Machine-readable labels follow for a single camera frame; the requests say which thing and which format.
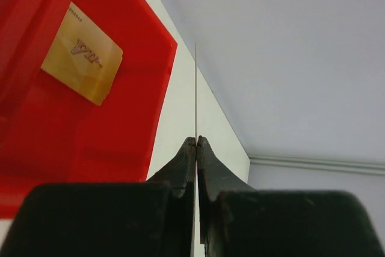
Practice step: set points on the right red plastic bin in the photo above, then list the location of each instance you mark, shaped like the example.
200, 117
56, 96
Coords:
59, 136

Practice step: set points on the middle red plastic bin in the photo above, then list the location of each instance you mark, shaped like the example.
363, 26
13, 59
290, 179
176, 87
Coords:
28, 28

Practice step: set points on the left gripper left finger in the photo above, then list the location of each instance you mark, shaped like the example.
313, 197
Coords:
151, 218

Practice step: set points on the aluminium frame rail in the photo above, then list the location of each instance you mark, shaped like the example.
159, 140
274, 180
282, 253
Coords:
320, 164

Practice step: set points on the gold card in bin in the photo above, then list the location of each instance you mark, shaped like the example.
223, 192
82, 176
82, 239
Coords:
83, 57

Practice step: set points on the red plastic bin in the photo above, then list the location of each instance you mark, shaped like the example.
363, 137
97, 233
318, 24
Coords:
28, 28
59, 136

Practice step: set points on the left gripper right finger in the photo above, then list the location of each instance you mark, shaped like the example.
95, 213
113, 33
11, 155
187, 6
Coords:
238, 220

